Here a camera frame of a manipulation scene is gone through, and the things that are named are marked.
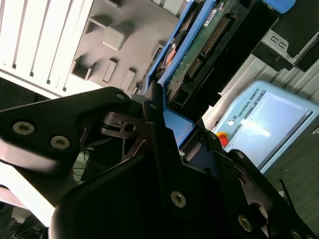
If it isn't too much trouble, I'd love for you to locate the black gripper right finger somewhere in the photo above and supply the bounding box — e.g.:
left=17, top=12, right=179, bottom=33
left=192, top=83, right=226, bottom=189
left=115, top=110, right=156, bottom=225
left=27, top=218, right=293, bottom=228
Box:
left=203, top=129, right=319, bottom=239

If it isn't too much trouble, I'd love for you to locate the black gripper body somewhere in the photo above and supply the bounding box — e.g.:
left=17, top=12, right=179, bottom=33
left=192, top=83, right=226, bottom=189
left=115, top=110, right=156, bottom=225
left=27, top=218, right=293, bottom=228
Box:
left=49, top=154, right=270, bottom=239

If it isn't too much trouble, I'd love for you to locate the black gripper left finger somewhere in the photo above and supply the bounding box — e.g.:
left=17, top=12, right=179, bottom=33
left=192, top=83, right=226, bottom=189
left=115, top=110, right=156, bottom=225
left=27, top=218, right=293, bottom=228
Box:
left=0, top=86, right=188, bottom=218

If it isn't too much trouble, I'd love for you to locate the hard disk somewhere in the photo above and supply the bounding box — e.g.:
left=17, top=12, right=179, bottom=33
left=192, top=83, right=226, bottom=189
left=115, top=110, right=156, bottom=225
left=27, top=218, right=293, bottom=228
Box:
left=148, top=0, right=297, bottom=160

